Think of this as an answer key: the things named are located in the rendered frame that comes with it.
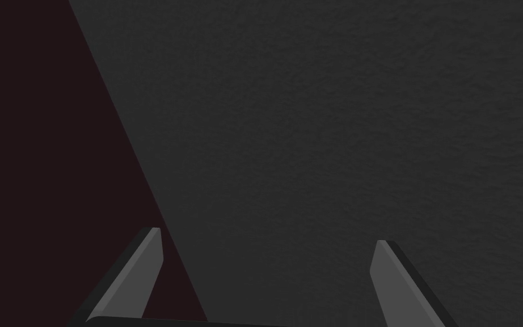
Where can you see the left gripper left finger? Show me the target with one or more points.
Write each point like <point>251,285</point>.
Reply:
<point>133,279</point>

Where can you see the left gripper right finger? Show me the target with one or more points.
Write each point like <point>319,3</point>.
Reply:
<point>404,290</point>

